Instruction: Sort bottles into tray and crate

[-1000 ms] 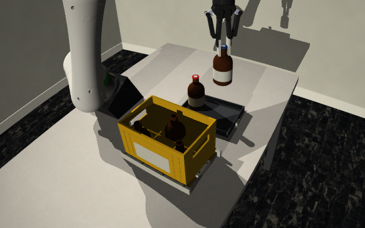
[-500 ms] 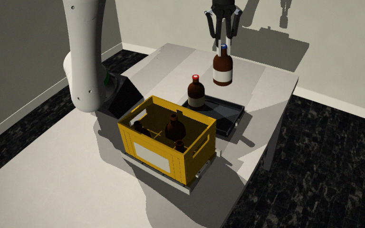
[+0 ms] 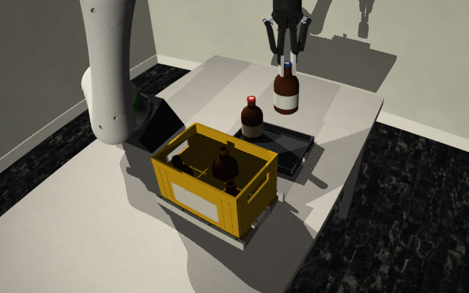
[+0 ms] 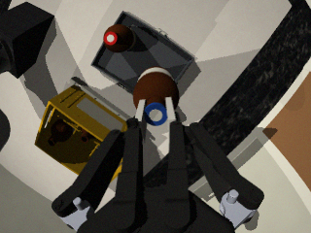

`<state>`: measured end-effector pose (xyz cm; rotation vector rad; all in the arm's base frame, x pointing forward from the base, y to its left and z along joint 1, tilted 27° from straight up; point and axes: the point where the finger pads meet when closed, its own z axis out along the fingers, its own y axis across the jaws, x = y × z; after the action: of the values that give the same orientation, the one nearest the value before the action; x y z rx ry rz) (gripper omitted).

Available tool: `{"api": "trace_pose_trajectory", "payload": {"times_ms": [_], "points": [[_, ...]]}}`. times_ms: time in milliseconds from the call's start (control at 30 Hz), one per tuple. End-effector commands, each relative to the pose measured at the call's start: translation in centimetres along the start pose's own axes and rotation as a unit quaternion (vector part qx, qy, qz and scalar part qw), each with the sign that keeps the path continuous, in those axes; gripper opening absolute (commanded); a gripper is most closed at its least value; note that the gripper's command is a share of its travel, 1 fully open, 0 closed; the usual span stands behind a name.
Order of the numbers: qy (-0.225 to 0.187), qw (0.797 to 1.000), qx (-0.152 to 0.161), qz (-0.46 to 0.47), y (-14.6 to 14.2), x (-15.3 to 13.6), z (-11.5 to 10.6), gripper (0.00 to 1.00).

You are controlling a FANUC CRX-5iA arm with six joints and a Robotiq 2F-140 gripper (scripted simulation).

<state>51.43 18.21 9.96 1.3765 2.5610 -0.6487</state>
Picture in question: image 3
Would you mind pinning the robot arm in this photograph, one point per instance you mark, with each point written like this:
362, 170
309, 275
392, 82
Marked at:
117, 108

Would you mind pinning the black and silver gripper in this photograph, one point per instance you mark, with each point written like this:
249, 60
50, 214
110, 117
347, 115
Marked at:
287, 14

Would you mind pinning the brown glass bottle with white label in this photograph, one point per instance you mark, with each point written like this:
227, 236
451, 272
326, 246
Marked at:
286, 91

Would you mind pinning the grey flat rail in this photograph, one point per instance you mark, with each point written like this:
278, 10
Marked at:
213, 229

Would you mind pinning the yellow wooden crate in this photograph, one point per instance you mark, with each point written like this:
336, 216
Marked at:
203, 196

